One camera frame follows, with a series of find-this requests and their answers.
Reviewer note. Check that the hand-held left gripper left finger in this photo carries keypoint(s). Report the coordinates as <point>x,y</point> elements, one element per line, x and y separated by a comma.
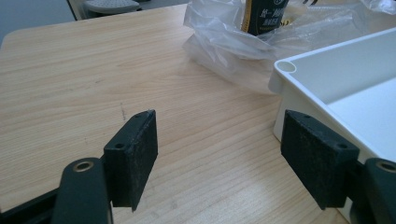
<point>130,161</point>

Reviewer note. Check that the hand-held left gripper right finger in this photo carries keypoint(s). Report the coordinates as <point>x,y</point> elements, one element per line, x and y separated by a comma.
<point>317,155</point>

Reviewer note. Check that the white plastic tray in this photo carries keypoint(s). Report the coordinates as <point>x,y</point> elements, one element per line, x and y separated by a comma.
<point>358,81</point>

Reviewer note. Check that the clear plastic bag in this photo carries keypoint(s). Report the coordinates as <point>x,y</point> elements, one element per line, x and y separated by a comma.
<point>236,53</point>

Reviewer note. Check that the dark packet with yellow edge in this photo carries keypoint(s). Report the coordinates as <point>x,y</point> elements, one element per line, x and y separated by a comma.
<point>264,15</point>

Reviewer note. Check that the grey chair seat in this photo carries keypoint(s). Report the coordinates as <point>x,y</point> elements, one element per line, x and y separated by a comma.
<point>109,6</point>

